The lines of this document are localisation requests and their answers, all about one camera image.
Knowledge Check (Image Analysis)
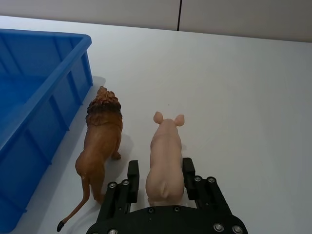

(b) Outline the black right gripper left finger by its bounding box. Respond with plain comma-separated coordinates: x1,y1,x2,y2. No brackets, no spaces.
96,159,141,222

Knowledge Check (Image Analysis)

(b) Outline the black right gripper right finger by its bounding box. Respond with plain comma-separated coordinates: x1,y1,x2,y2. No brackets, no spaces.
182,157,235,220

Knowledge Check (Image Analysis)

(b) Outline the pink pig toy figure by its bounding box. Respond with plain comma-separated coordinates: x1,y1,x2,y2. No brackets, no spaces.
145,111,185,207

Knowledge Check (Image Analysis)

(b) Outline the brown lion toy figure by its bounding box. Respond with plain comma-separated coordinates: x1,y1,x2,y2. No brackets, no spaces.
57,86,122,233

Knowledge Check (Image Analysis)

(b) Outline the blue plastic bin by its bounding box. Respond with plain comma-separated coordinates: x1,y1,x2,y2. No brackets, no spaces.
0,28,94,234

